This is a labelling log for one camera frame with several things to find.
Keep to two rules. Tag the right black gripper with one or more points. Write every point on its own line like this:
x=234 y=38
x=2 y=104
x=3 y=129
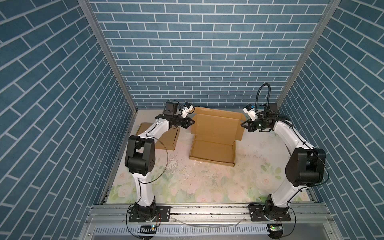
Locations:
x=249 y=126

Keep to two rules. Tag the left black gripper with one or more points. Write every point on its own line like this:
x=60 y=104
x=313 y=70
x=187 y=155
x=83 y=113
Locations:
x=185 y=123

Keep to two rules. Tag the brown cardboard box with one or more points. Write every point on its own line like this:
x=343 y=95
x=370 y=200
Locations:
x=169 y=138

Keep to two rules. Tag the cardboard stack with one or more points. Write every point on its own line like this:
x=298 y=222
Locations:
x=216 y=133

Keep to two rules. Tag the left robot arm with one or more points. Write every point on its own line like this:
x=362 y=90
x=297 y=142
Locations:
x=141 y=156

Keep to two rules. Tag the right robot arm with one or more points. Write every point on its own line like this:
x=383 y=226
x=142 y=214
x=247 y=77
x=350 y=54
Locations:
x=304 y=169

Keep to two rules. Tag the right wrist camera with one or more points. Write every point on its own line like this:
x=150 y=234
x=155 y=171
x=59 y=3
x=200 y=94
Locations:
x=251 y=112

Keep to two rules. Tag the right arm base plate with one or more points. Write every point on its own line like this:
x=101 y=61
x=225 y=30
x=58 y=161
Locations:
x=259 y=213

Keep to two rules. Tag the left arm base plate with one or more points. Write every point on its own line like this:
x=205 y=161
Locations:
x=140 y=214

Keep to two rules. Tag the aluminium front rail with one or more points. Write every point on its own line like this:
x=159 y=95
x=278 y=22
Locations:
x=309 y=221

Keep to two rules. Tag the white slotted cable duct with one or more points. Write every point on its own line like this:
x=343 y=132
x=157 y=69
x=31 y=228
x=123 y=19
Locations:
x=181 y=231

